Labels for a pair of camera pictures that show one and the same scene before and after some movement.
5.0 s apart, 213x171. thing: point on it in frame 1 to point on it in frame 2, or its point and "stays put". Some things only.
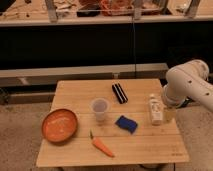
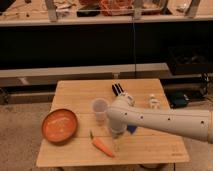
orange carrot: x=100 y=145 stays put
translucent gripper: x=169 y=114 to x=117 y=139
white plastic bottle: x=156 y=110 stays put
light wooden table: x=121 y=123 stays put
